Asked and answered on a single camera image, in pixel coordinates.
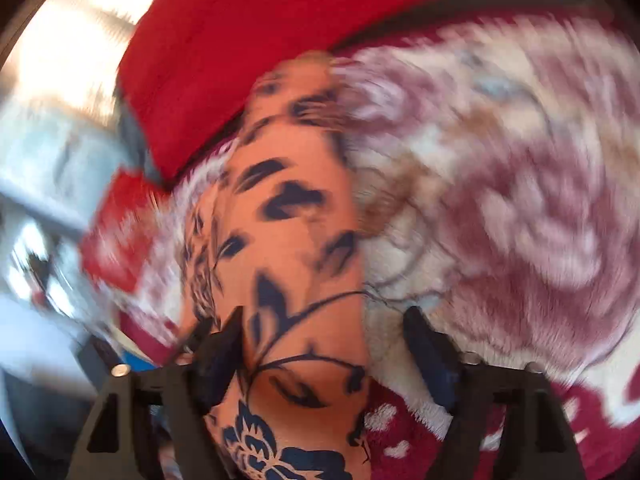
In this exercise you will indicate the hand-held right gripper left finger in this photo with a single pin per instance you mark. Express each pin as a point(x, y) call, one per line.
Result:
point(220, 360)

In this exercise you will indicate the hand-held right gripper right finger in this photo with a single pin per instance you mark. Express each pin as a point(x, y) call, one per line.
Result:
point(440, 362)

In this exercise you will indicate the orange floral print garment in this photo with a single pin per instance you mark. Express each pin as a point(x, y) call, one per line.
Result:
point(292, 265)

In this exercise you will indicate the red white printed cloth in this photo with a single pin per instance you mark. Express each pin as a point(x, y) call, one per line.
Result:
point(122, 232)

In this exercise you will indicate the maroon white floral blanket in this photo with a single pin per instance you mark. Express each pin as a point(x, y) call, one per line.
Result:
point(500, 185)

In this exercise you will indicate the red pillow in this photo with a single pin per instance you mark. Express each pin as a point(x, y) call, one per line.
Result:
point(250, 35)

